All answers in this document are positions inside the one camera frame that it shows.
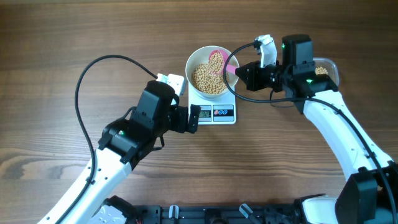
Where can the soybeans in white bowl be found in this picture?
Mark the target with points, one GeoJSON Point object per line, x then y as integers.
{"type": "Point", "coordinates": [206, 82]}

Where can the white digital kitchen scale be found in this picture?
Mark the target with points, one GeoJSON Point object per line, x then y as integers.
{"type": "Point", "coordinates": [216, 111]}

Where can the pile of soybeans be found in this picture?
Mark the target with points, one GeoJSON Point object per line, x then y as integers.
{"type": "Point", "coordinates": [321, 71]}

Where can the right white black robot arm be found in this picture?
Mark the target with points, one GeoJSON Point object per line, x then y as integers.
{"type": "Point", "coordinates": [370, 191]}

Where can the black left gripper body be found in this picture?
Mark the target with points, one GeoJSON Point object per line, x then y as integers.
{"type": "Point", "coordinates": [176, 121]}

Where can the white round bowl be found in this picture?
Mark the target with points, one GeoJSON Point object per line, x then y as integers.
{"type": "Point", "coordinates": [202, 55]}

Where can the soybeans in pink scoop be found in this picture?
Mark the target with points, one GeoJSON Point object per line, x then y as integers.
{"type": "Point", "coordinates": [216, 62]}

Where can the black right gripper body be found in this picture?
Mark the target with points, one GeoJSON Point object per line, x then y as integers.
{"type": "Point", "coordinates": [270, 75]}

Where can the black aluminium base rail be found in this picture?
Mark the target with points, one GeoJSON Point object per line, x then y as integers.
{"type": "Point", "coordinates": [115, 210]}

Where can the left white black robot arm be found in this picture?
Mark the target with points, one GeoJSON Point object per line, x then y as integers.
{"type": "Point", "coordinates": [124, 143]}

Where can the clear plastic container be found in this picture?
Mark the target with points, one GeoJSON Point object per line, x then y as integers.
{"type": "Point", "coordinates": [330, 66]}

